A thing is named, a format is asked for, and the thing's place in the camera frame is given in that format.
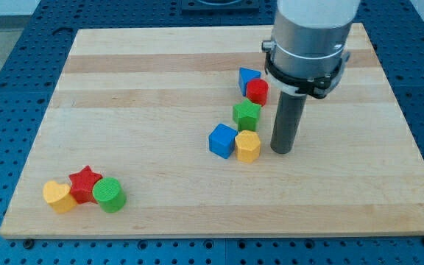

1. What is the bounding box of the black tool mounting bracket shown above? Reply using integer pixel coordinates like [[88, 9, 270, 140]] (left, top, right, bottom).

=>
[[264, 52, 350, 99]]

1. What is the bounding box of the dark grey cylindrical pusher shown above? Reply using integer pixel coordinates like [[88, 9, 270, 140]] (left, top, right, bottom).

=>
[[270, 92, 307, 154]]

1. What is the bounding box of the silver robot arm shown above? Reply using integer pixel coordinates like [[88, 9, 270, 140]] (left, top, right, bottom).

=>
[[261, 0, 360, 154]]

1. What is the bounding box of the blue cube block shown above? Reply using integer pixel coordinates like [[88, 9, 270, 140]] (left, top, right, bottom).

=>
[[208, 124, 238, 159]]

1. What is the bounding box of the yellow heart block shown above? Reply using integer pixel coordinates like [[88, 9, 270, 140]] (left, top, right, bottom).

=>
[[43, 180, 78, 213]]

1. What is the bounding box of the red cylinder block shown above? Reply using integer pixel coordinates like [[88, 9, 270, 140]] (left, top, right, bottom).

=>
[[245, 79, 269, 106]]

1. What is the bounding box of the green star block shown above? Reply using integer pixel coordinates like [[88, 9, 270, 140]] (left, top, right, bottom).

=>
[[233, 98, 261, 131]]

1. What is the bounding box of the blue triangular block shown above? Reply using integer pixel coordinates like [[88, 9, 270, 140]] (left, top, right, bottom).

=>
[[238, 67, 261, 96]]

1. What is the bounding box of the yellow hexagon block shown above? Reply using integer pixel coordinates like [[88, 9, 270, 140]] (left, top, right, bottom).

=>
[[235, 130, 261, 163]]

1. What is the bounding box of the wooden board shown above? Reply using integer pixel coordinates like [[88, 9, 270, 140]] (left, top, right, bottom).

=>
[[0, 22, 424, 240]]

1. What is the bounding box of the green cylinder block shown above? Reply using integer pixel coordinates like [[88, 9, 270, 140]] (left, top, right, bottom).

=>
[[92, 177, 127, 213]]

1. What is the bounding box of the red star block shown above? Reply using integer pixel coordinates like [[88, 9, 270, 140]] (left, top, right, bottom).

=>
[[68, 166, 102, 204]]

